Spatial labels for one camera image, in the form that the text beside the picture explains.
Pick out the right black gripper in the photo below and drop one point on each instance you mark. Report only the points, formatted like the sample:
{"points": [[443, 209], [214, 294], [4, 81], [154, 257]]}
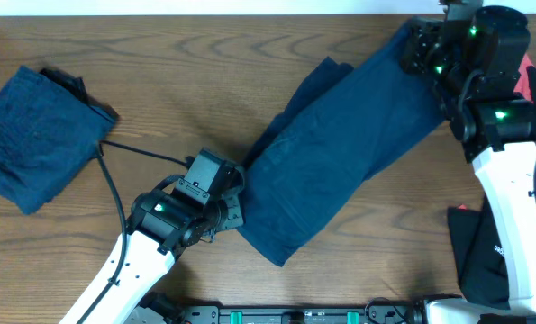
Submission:
{"points": [[421, 43]]}

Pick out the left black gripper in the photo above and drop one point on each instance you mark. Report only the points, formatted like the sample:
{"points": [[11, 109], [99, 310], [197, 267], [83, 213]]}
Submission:
{"points": [[233, 209]]}

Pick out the navy blue shorts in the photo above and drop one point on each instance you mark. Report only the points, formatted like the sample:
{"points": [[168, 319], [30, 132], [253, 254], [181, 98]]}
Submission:
{"points": [[342, 126]]}

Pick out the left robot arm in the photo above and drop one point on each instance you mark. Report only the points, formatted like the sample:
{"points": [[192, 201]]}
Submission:
{"points": [[179, 212]]}

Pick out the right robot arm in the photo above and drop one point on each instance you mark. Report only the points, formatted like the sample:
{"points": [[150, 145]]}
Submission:
{"points": [[472, 57]]}

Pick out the red garment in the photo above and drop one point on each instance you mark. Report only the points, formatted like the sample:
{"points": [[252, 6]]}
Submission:
{"points": [[522, 86]]}

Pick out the folded black garment underneath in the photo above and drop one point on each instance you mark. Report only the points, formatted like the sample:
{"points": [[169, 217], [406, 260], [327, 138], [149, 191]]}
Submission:
{"points": [[75, 85]]}

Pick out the folded navy blue garment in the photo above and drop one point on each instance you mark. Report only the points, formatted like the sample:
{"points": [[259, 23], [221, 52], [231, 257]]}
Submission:
{"points": [[46, 137]]}

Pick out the black garment with logo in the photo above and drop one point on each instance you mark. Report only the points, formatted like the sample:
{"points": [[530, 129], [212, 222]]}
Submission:
{"points": [[495, 248]]}

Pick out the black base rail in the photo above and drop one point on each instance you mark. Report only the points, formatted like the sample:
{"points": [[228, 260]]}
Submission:
{"points": [[156, 308]]}

